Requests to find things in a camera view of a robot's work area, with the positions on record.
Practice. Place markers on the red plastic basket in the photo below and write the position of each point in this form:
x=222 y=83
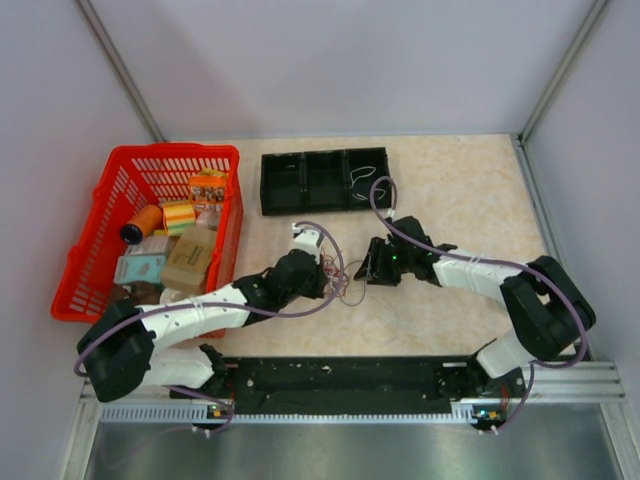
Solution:
x=136 y=182

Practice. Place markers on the pink white box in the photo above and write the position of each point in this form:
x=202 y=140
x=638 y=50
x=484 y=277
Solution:
x=152 y=245

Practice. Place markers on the black three-compartment tray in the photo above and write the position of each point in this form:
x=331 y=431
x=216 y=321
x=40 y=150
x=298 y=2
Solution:
x=307 y=182

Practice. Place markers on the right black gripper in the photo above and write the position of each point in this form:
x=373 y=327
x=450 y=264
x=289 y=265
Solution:
x=378 y=272

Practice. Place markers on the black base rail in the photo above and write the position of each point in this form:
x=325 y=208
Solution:
x=357 y=385

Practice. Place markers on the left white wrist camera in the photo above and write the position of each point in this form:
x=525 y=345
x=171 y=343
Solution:
x=309 y=240

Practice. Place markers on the white slotted cable duct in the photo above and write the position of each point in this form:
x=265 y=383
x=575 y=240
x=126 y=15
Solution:
x=162 y=413

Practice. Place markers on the teal small box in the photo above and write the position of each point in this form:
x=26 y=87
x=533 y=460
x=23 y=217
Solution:
x=139 y=268

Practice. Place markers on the orange snack package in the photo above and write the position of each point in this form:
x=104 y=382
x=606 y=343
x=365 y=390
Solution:
x=207 y=190

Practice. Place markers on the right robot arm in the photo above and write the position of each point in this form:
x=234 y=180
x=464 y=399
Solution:
x=546 y=309

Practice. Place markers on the yellow green striped roll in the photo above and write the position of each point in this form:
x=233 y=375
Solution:
x=177 y=216

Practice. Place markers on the pink wrapped package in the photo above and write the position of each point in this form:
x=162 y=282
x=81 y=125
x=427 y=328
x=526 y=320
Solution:
x=209 y=220

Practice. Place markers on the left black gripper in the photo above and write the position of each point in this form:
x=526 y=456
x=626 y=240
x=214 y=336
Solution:
x=316 y=290

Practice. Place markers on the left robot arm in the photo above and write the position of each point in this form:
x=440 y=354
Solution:
x=132 y=346

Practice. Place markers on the orange black cylinder can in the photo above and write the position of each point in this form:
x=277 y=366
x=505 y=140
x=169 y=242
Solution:
x=141 y=225

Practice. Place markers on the brown cardboard box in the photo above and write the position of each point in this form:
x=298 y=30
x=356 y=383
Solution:
x=187 y=266

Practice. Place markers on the brown furry item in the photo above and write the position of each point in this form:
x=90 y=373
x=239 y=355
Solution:
x=138 y=293

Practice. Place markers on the white round container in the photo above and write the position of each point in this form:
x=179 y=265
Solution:
x=170 y=295

